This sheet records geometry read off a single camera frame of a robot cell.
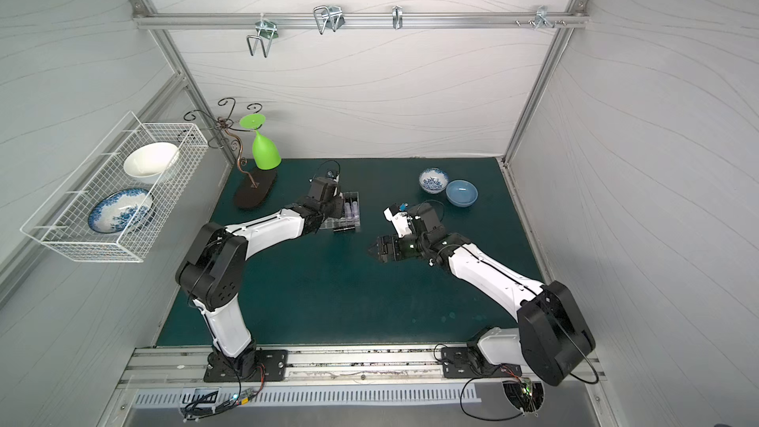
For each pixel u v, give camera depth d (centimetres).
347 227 98
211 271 49
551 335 41
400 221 75
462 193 107
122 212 65
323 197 75
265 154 93
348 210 96
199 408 68
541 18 77
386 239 72
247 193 109
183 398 70
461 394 65
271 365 74
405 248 72
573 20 78
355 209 97
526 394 71
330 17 76
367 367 75
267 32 78
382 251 72
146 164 76
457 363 74
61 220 57
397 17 78
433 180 112
